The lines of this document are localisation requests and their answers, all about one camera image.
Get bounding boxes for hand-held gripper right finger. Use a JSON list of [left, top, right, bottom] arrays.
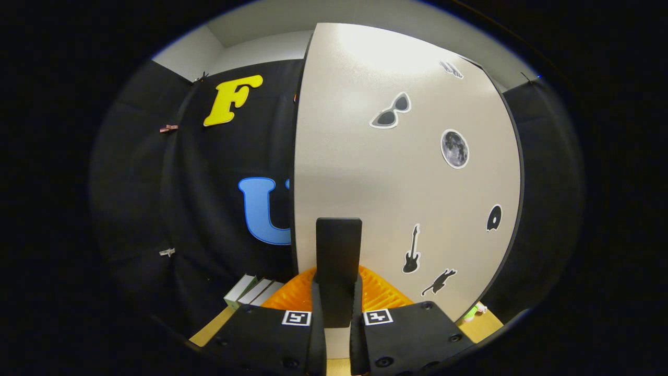
[[350, 265, 478, 376]]

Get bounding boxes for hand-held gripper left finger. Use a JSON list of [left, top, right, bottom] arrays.
[[201, 267, 328, 376]]

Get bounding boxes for black door handle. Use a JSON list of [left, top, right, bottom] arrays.
[[315, 217, 363, 329]]

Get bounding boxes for beige cabinet door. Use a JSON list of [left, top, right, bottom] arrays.
[[291, 22, 524, 361]]

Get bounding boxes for brown book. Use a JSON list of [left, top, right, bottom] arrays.
[[237, 278, 285, 308]]

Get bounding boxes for small green white object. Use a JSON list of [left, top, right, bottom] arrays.
[[461, 301, 489, 321]]

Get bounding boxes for black backdrop cloth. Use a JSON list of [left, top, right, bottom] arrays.
[[89, 59, 585, 340]]

